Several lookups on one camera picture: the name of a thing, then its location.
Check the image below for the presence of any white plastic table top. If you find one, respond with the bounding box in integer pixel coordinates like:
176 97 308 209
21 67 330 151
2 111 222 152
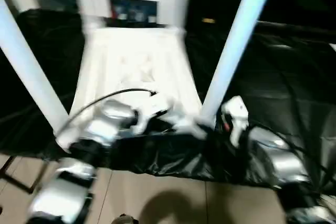
55 25 212 152

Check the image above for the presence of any black work mat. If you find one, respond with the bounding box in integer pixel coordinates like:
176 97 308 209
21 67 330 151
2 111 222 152
0 9 336 186

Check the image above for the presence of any dark left robot foot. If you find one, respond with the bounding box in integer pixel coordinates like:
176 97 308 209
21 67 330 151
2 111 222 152
113 215 138 224

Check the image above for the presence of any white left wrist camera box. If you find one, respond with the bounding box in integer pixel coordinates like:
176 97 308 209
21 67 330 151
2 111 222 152
133 94 174 133

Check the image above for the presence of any black tripod stand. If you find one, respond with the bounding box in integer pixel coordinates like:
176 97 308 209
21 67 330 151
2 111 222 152
0 156 44 194

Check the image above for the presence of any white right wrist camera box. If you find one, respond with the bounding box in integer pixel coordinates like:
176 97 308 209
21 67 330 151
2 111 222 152
220 96 250 147

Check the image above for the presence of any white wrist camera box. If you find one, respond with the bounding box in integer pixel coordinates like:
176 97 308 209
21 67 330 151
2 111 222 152
220 96 250 147
133 94 174 133

